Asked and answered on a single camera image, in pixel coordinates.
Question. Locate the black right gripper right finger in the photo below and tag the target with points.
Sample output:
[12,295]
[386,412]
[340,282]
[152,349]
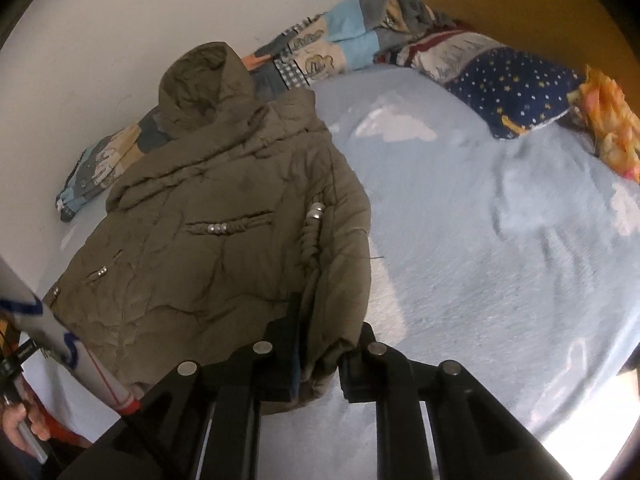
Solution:
[438,421]

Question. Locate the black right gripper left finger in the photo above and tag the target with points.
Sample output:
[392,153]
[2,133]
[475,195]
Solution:
[205,424]

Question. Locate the olive green puffer jacket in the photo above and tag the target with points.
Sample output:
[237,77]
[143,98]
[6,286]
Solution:
[249,213]

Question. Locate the light blue cloud bedsheet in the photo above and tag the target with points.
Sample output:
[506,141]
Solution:
[519,258]

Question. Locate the orange plush toy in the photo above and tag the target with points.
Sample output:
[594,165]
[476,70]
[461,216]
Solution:
[601,106]

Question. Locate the navy star pattern pillow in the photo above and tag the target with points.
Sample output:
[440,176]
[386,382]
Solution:
[515,92]

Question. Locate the white red printed pillow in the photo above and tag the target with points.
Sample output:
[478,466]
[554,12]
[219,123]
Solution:
[441,56]

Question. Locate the patchwork cartoon blanket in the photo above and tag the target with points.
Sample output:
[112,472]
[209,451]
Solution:
[353,35]

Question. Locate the brown wooden headboard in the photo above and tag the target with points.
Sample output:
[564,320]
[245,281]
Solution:
[574,33]

